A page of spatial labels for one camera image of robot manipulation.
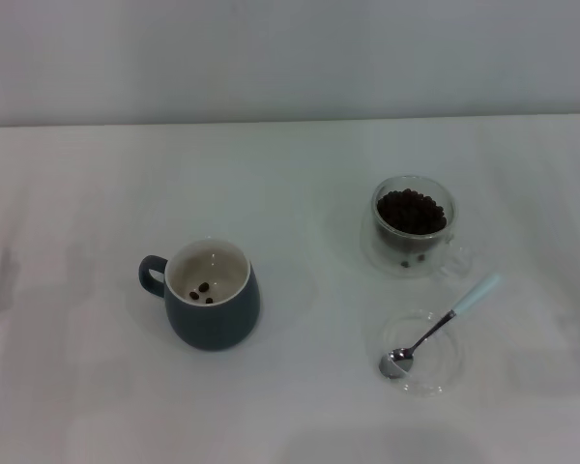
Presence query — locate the clear glass saucer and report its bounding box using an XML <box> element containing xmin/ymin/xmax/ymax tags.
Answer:
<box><xmin>378</xmin><ymin>308</ymin><xmax>466</xmax><ymax>399</ymax></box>

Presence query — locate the dark blue ceramic mug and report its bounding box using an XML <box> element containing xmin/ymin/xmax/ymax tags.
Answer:
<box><xmin>138</xmin><ymin>239</ymin><xmax>262</xmax><ymax>353</ymax></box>

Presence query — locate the double-walled glass cup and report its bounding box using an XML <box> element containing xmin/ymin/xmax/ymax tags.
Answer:
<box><xmin>364</xmin><ymin>175</ymin><xmax>471</xmax><ymax>280</ymax></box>

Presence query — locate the spoon with light blue handle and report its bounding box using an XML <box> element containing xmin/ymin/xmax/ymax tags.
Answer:
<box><xmin>378</xmin><ymin>273</ymin><xmax>505</xmax><ymax>380</ymax></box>

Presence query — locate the coffee bean pile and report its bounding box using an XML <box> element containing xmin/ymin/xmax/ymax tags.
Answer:
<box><xmin>376</xmin><ymin>188</ymin><xmax>449</xmax><ymax>236</ymax></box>

